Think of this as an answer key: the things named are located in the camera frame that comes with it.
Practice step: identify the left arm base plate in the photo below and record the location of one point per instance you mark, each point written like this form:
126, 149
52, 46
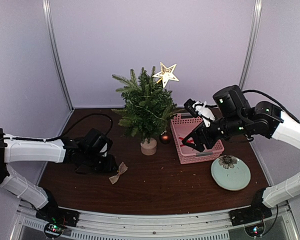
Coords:
58, 216

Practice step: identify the pink plastic basket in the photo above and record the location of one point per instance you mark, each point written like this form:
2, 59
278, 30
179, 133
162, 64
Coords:
181, 125

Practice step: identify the dark red bauble ornament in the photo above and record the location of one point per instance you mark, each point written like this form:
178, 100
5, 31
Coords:
165, 138

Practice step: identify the pale green flower plate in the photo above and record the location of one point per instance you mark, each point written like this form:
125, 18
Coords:
230, 173

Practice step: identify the front aluminium rail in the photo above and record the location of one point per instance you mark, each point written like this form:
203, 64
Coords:
213, 225

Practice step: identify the gold star red ornament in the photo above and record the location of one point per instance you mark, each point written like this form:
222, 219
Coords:
166, 74

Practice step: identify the round wooden tree base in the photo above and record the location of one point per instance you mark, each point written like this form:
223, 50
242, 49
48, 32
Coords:
149, 148

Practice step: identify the aluminium frame post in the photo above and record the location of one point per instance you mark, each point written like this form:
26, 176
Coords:
55, 53
254, 31

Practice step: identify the green circuit board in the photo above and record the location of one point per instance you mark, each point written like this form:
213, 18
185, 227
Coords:
53, 231
255, 230

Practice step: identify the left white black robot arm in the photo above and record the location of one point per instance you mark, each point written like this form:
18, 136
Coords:
90, 151

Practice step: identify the left green circuit board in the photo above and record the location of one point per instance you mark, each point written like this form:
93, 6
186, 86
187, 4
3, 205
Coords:
53, 231

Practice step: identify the burlap bow red ribbon ornament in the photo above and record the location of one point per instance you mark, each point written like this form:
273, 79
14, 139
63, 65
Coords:
121, 170

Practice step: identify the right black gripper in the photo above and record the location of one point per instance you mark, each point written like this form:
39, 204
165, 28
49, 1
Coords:
199, 131

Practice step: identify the right green circuit board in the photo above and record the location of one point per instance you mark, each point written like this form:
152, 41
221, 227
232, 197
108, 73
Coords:
255, 230

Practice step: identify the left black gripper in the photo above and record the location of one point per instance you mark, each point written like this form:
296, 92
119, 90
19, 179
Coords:
108, 167

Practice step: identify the left aluminium frame post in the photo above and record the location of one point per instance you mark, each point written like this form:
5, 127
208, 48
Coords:
55, 53

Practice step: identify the right aluminium frame post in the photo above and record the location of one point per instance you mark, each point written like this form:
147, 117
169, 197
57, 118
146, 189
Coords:
254, 31

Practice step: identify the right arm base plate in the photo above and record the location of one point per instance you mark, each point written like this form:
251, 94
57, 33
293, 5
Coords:
250, 214

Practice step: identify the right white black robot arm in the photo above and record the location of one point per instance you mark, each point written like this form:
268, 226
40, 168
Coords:
239, 118

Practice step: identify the red satin ribbon bow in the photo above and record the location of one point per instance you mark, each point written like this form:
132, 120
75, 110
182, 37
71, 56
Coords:
188, 141

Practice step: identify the thin wire string lights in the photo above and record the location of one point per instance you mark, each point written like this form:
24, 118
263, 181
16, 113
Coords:
160, 108

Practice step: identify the small green christmas tree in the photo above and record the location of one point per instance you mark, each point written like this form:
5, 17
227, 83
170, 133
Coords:
138, 85

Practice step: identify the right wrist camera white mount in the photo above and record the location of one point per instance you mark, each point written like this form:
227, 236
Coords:
200, 109

